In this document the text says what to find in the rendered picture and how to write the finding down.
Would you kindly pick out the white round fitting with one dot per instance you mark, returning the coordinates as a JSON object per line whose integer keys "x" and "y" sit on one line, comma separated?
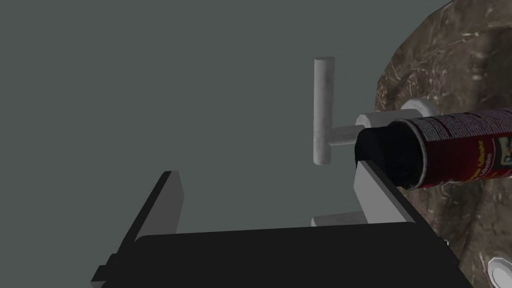
{"x": 502, "y": 272}

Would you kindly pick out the white T-shaped tap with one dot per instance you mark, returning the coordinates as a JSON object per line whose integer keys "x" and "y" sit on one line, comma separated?
{"x": 324, "y": 108}

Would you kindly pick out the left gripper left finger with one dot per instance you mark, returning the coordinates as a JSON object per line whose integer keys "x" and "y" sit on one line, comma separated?
{"x": 166, "y": 208}

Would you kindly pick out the dark red spray can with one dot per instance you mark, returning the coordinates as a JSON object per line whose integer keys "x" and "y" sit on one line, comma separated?
{"x": 452, "y": 152}

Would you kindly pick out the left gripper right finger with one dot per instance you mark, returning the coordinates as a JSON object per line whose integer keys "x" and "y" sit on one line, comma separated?
{"x": 378, "y": 202}

